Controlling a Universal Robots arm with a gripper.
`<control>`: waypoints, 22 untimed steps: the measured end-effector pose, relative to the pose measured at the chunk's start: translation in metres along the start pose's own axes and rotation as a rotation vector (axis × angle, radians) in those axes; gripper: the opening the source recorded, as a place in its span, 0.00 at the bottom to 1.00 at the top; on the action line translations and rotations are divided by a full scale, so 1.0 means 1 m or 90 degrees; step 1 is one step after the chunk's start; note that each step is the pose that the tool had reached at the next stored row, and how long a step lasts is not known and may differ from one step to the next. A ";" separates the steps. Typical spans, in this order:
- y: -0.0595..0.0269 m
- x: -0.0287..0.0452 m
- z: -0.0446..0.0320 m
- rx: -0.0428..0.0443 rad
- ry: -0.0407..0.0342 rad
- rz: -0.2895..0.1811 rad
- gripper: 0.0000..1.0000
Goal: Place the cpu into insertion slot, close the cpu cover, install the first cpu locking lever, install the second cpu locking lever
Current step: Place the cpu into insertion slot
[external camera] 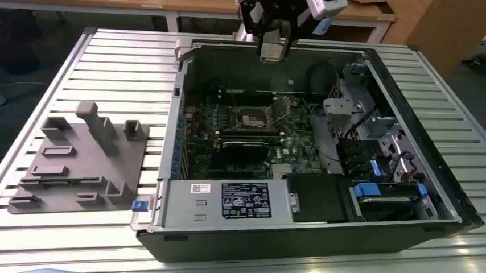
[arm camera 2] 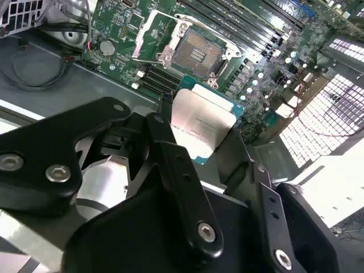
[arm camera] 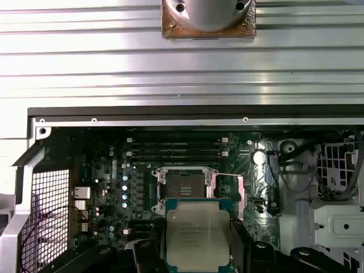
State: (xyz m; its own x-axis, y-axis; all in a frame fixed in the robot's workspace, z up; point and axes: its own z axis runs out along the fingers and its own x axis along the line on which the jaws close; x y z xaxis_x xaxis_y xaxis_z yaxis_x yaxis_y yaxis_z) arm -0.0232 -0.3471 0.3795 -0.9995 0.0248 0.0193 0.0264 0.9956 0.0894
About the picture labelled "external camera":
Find dark chair base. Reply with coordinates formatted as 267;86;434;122
461;36;486;71

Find green motherboard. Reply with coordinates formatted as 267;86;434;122
180;92;333;180

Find black cable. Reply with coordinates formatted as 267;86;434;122
343;97;377;140
391;151;417;183

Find wooden cabinet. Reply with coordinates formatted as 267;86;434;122
383;0;486;78

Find black graphics card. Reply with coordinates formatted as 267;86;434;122
222;140;271;169

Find coloured wire bundle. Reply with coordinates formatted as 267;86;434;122
403;167;426;183

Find dark office chair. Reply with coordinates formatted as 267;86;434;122
0;16;43;76

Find silver metal bracket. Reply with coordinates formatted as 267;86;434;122
322;98;362;123

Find wooden desk white frame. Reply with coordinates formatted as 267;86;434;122
0;0;179;34
176;0;399;44

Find metal socket cover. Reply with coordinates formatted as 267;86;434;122
267;96;292;121

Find black open PC case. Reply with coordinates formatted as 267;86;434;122
128;36;486;264

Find RAM slot black clips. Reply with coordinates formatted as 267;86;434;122
222;128;284;134

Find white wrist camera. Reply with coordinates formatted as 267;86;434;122
306;0;349;21

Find grey case hinge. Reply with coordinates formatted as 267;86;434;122
174;38;195;62

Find black plastic shroud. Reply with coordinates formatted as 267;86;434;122
284;172;358;224

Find dark sleeved cable loop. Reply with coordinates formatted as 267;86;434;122
304;60;338;97

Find hard disk in blue carrier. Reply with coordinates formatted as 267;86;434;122
351;181;429;222

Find metal drive cage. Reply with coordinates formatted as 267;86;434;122
329;62;422;183

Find silver power supply unit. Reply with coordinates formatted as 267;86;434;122
162;179;296;227

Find silver CPU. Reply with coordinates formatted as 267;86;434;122
259;42;286;63

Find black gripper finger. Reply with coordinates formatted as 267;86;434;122
252;30;268;57
280;19;303;56

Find RAM slot white clips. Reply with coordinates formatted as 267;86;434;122
222;131;284;138

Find grey parts rack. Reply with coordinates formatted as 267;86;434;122
7;101;151;216

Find CPU socket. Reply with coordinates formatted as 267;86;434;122
234;105;280;132

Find silver finned heatsink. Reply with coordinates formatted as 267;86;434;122
270;163;296;175

